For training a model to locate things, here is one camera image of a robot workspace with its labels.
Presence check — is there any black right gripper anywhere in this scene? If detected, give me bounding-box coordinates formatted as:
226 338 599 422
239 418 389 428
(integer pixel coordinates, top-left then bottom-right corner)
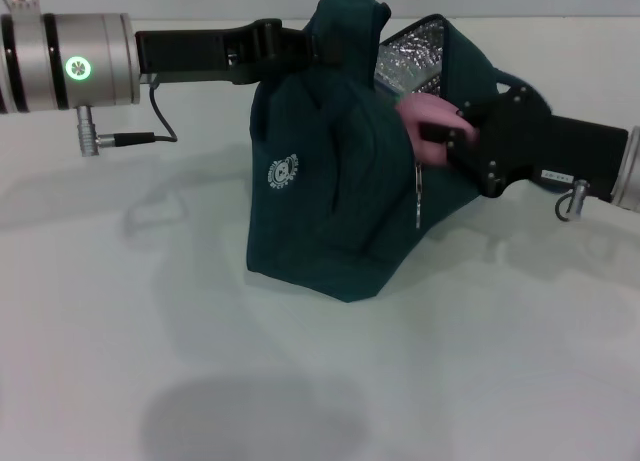
419 83 629 200

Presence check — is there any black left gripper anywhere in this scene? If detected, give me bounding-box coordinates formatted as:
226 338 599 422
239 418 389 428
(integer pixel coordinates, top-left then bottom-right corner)
134 18 346 85

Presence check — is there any pink peach toy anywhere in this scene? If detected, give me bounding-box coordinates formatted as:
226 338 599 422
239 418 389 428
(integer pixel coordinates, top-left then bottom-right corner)
397 93 484 168

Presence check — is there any dark teal fabric lunch bag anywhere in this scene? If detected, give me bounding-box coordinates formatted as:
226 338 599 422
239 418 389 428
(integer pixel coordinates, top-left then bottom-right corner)
244 0 551 305

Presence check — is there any dark right arm cable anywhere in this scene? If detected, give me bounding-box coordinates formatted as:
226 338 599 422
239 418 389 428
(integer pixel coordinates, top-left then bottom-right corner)
553 178 592 223

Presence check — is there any dark arm cable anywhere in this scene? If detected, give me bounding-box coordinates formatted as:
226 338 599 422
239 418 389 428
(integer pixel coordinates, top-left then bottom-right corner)
97 80 179 147
553 178 592 223

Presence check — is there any dark left arm cable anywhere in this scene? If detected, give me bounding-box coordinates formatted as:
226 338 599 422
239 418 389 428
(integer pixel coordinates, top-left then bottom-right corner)
97 80 179 147

